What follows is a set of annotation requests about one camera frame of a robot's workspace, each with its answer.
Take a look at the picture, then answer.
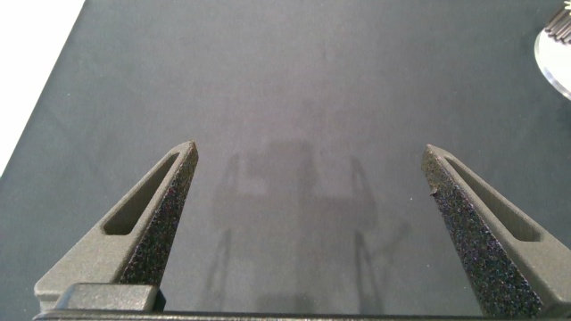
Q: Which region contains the larger steel gear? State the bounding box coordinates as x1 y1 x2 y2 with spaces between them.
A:
543 0 571 46

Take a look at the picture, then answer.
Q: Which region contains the round white plate with pins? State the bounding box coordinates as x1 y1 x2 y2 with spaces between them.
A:
534 26 571 102

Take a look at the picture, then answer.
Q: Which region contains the dark mat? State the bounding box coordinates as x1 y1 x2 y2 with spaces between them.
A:
0 0 571 318

